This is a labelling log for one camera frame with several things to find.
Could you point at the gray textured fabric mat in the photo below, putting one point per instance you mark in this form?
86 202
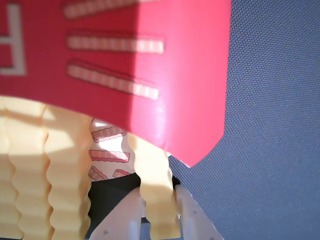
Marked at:
270 125

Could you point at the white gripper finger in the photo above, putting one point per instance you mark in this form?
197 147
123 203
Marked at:
120 217
195 220

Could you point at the red fry box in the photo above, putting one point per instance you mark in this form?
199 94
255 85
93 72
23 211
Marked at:
180 75

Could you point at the pale yellow crinkle fry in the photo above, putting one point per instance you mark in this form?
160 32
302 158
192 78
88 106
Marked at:
5 187
157 190
30 175
67 175

